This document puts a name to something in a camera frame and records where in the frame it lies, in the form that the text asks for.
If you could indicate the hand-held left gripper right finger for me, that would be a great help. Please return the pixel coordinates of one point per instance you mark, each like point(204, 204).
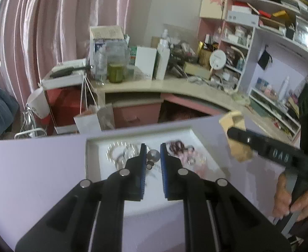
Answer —
point(164, 170)

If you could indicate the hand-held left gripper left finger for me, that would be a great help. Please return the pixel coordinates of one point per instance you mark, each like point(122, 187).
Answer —
point(143, 168)

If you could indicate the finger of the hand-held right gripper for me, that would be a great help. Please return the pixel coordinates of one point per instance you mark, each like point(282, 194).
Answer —
point(269, 147)

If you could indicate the single pearl earring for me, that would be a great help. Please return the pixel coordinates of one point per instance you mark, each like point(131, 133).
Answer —
point(154, 155)

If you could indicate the grey cardboard box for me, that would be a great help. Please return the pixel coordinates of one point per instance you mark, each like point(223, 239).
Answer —
point(101, 168)

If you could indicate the person's right hand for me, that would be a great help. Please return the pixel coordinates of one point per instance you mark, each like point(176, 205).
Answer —
point(281, 199)

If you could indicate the pink desk drawer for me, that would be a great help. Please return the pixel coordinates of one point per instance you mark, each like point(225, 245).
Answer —
point(135, 115)

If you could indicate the white paper bag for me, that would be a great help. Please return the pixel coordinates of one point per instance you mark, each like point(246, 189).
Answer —
point(93, 120)

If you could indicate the black pouch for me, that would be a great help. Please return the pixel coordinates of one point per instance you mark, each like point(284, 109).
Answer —
point(264, 59)

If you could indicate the green glass jar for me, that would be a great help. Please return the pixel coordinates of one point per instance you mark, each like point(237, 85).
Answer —
point(115, 73)

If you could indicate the round white desk clock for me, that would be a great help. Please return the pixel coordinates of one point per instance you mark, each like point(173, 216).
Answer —
point(217, 59)

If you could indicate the white shelf unit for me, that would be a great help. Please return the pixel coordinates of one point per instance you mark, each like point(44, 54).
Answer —
point(251, 44)

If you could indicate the lavender tablecloth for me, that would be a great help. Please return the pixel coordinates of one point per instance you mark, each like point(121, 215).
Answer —
point(38, 176)

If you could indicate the white card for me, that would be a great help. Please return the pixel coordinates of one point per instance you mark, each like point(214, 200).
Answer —
point(145, 63)

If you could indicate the white pump bottle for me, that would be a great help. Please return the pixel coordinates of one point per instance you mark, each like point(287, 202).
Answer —
point(161, 57)

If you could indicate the clear plastic bottle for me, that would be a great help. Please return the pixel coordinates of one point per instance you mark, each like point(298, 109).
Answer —
point(99, 63)

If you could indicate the small white shelf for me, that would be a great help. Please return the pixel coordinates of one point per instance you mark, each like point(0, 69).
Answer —
point(64, 80)

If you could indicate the black long tool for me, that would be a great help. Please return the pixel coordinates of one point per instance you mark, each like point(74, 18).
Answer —
point(67, 71)

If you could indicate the white printed tub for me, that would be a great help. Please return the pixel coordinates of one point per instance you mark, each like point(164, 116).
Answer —
point(38, 102)

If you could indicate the white carton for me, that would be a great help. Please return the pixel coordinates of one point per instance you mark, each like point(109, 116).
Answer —
point(106, 34)

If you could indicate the pink curtain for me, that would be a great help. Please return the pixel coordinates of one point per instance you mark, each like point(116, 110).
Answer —
point(38, 31)

